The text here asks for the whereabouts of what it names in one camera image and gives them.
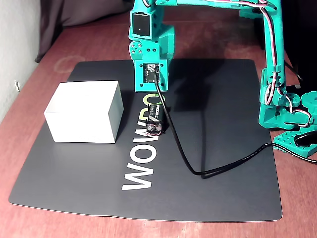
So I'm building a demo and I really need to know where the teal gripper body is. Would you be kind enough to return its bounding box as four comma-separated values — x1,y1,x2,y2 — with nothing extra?
128,24,176,61

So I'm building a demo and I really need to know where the small black battery pack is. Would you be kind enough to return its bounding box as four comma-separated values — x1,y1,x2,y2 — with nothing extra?
145,103,171,136

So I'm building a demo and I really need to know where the white open cardboard box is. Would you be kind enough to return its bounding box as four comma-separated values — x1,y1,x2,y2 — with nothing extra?
44,80,124,144

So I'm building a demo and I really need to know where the dark grey cloth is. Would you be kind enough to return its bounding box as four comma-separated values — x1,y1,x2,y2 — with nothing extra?
34,0,133,64

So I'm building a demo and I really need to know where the black mat with WOWROBO print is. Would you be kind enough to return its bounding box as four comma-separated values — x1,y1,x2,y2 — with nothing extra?
8,58,283,223

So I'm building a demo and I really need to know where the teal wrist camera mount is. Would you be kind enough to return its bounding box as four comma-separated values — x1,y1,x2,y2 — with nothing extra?
133,59,170,93

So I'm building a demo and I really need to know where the black camera cable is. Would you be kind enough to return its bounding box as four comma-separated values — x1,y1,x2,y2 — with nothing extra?
153,70,317,179

